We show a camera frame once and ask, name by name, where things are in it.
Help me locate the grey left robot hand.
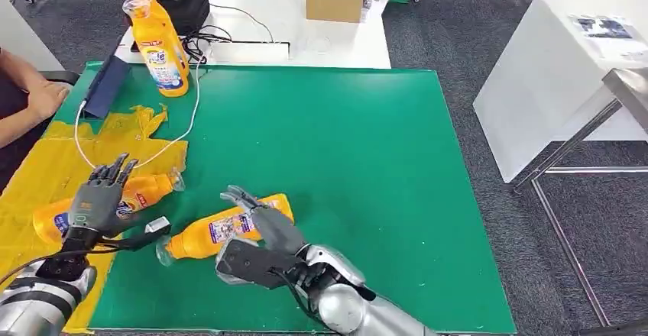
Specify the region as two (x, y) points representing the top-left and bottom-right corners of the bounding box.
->
(66, 153), (147, 244)

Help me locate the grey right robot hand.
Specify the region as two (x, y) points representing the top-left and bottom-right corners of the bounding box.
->
(220, 185), (309, 259)

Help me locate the orange drink bottle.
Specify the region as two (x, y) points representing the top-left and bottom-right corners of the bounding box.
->
(122, 0), (190, 98)
(32, 169), (186, 246)
(155, 193), (295, 267)
(126, 0), (191, 76)

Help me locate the yellow plastic sheet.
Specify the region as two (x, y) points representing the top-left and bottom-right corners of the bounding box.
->
(0, 103), (188, 334)

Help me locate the green table mat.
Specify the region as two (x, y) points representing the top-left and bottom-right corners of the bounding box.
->
(53, 62), (517, 334)

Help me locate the person's hand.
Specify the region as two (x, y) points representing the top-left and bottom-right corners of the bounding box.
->
(28, 79), (71, 122)

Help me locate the dark blue tablet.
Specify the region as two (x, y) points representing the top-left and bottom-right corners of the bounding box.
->
(82, 35), (131, 120)

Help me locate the black chair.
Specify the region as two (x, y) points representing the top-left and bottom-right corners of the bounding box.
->
(40, 70), (81, 87)

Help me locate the person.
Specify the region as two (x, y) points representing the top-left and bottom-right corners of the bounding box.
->
(0, 47), (72, 193)

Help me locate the white table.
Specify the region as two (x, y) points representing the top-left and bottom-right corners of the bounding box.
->
(471, 0), (648, 184)
(0, 0), (64, 72)
(115, 0), (392, 70)

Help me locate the black bag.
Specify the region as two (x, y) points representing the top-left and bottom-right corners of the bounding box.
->
(125, 0), (211, 36)

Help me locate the printed paper sheet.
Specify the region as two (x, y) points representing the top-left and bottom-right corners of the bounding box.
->
(360, 0), (394, 24)
(566, 14), (648, 62)

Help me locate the steel table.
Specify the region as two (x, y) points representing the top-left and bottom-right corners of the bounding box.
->
(511, 66), (648, 330)

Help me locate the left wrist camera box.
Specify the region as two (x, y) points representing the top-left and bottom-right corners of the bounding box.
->
(144, 216), (172, 235)

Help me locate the white cable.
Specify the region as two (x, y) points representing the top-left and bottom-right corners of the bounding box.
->
(74, 63), (203, 170)

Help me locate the black cable bundle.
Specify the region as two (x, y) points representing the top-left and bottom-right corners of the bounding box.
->
(181, 3), (274, 66)

